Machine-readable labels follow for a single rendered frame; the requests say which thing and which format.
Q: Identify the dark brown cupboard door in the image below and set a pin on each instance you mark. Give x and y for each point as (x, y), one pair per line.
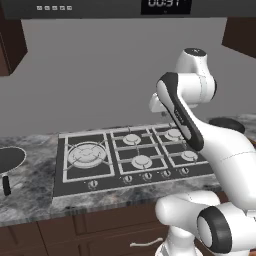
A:
(20, 241)

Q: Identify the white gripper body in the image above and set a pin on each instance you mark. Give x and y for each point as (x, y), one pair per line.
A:
(155, 104)

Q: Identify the dark brown narrow drawer front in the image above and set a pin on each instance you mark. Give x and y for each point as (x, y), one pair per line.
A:
(116, 218)

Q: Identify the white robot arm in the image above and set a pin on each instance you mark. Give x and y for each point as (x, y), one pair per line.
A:
(230, 160)

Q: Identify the black gas hob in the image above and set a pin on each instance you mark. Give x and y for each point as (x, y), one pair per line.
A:
(116, 156)

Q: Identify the dark brown wall cupboard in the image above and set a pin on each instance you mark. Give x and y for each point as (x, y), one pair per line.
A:
(11, 43)
(241, 33)

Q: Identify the silver hob knob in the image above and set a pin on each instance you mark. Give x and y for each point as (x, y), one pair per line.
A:
(93, 183)
(127, 179)
(184, 171)
(147, 176)
(166, 173)

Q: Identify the dark microwave with clock display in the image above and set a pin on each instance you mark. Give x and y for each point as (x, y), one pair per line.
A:
(100, 8)

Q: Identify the black round pan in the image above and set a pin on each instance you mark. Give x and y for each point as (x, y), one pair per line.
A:
(230, 124)

